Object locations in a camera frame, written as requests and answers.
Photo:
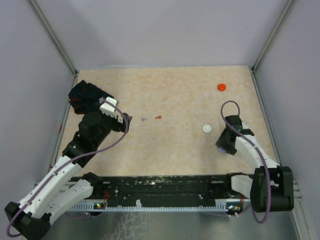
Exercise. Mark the white earbud charging case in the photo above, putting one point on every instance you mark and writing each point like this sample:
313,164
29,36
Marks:
207,128

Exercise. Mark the purple earbud case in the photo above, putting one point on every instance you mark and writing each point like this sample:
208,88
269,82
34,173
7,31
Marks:
221,150

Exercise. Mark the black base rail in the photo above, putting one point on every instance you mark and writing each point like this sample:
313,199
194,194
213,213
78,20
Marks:
166,191

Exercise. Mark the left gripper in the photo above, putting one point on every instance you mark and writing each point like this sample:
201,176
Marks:
118,126

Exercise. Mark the white cable duct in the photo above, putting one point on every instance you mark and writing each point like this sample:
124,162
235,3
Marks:
221,206

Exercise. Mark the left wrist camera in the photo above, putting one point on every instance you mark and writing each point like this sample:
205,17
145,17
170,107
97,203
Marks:
107,106

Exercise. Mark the orange earbud case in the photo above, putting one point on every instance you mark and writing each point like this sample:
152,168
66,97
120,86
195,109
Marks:
221,87

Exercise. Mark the black cloth pouch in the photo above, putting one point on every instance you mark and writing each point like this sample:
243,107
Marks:
84,97

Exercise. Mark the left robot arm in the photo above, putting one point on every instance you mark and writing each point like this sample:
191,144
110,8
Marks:
33,215

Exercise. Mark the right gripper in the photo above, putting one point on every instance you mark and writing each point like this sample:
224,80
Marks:
220,142

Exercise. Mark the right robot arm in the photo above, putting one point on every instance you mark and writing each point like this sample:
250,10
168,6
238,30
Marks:
270,184

